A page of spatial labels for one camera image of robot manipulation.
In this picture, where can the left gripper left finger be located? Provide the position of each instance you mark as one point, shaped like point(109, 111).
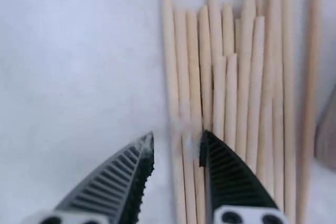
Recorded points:
point(110, 190)

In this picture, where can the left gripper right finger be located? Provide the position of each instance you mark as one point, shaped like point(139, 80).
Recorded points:
point(231, 182)

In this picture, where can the wooden chopstick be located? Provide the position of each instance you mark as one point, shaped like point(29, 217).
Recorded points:
point(231, 98)
point(182, 77)
point(214, 24)
point(287, 103)
point(228, 30)
point(256, 90)
point(204, 64)
point(245, 77)
point(194, 77)
point(219, 98)
point(169, 51)
point(270, 64)

